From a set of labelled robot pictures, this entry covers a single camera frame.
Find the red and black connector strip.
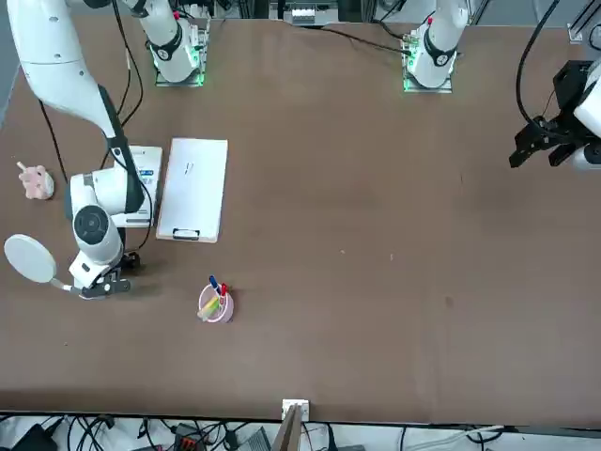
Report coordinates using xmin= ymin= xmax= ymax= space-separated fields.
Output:
xmin=172 ymin=424 xmax=204 ymax=451

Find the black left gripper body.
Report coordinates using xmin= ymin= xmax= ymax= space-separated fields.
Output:
xmin=547 ymin=59 xmax=593 ymax=135

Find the black power adapter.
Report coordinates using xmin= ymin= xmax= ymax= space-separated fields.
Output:
xmin=8 ymin=422 xmax=58 ymax=451

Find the white cable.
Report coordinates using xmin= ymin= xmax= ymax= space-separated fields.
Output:
xmin=422 ymin=424 xmax=506 ymax=447

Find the black base power cable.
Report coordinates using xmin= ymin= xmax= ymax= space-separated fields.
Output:
xmin=288 ymin=21 xmax=412 ymax=54

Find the pink translucent pen cup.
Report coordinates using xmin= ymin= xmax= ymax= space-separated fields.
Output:
xmin=197 ymin=284 xmax=235 ymax=324

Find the white foldable desk lamp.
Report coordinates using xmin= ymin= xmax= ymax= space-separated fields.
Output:
xmin=3 ymin=233 xmax=116 ymax=303

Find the yellow green highlighter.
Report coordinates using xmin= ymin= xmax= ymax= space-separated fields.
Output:
xmin=196 ymin=295 xmax=223 ymax=319

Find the pink plush toy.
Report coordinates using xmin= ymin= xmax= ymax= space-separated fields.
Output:
xmin=16 ymin=161 xmax=55 ymax=201

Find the aluminium profile post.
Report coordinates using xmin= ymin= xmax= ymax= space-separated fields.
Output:
xmin=274 ymin=398 xmax=311 ymax=451
xmin=565 ymin=0 xmax=601 ymax=44

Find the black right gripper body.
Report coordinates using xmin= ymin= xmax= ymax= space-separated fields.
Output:
xmin=97 ymin=263 xmax=125 ymax=286

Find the white and blue book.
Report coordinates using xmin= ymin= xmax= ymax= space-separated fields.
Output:
xmin=112 ymin=146 xmax=164 ymax=229

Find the white clipboard with black clip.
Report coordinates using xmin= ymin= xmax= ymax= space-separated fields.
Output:
xmin=155 ymin=137 xmax=229 ymax=244

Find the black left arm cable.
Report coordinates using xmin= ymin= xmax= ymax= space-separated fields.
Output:
xmin=515 ymin=0 xmax=562 ymax=124

